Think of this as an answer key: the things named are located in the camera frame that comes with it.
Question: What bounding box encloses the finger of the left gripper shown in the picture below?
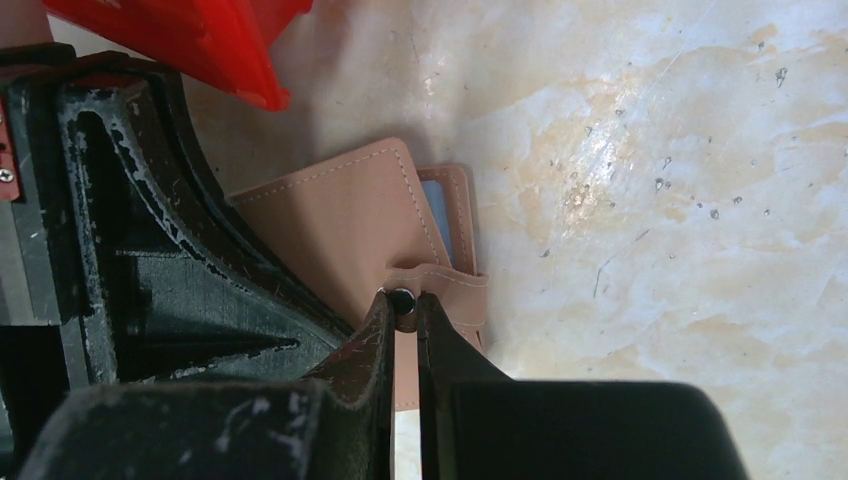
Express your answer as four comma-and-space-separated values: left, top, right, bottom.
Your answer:
1, 43, 351, 458

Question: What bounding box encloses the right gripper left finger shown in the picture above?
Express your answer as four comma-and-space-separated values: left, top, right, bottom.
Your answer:
18, 291, 395, 479

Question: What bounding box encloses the pink leather card holder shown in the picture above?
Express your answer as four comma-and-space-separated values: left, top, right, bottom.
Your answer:
228, 137, 490, 412

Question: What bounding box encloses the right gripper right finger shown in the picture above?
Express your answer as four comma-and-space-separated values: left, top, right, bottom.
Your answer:
416, 293, 747, 479

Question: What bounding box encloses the red plastic bin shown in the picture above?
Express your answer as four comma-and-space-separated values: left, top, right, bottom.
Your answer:
44, 0, 313, 111

